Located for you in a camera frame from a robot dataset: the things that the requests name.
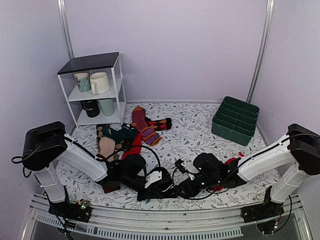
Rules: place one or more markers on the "black mug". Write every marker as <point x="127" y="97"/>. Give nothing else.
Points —
<point x="91" y="108"/>

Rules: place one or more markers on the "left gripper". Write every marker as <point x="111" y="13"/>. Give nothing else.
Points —
<point x="153" y="192"/>

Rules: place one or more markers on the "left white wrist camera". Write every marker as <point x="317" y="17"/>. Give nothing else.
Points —
<point x="153" y="177"/>

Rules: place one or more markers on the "beige brown striped sock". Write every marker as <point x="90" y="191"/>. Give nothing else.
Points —
<point x="105" y="140"/>

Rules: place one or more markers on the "red sock in pile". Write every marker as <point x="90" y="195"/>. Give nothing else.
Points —
<point x="135" y="147"/>

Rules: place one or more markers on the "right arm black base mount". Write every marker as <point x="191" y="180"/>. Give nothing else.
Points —
<point x="264" y="210"/>

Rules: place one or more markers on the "dark teal sock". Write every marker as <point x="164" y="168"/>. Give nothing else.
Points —
<point x="126" y="132"/>

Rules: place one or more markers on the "green divided organizer bin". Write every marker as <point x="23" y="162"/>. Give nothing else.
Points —
<point x="235" y="120"/>

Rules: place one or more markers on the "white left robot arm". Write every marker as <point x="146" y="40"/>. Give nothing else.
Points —
<point x="49" y="143"/>

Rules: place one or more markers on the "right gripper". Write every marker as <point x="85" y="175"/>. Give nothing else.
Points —
<point x="187" y="185"/>

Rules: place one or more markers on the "red black argyle sock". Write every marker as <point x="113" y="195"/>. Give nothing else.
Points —
<point x="159" y="125"/>

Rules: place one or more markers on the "left aluminium corner post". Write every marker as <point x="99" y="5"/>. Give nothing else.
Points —
<point x="65" y="27"/>

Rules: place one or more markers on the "floral white table mat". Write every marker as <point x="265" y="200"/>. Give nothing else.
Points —
<point x="189" y="136"/>

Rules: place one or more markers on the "right aluminium corner post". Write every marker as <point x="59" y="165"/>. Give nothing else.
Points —
<point x="262" y="49"/>

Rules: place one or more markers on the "teal patterned mug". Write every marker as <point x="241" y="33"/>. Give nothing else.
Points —
<point x="82" y="80"/>

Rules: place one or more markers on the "cream white mug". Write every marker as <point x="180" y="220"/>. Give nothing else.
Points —
<point x="99" y="83"/>

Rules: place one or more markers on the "pale green mug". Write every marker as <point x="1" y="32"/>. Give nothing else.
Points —
<point x="107" y="106"/>

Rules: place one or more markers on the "red sock with white cuff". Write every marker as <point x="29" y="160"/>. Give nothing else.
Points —
<point x="233" y="159"/>

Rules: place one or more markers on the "aluminium corner post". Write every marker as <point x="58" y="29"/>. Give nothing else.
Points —
<point x="65" y="27"/>
<point x="262" y="49"/>

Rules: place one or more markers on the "maroon purple striped sock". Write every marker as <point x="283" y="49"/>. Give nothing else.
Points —
<point x="149" y="135"/>

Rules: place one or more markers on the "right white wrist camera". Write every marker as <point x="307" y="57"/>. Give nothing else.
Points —
<point x="183" y="167"/>

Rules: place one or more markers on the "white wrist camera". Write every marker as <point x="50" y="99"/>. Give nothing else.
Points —
<point x="183" y="167"/>
<point x="153" y="177"/>

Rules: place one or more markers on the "white shelf with black top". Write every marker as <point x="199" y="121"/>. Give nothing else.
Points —
<point x="104" y="62"/>

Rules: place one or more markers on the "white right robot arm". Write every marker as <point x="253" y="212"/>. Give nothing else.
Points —
<point x="299" y="147"/>

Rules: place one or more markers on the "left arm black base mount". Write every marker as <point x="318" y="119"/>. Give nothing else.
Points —
<point x="79" y="211"/>

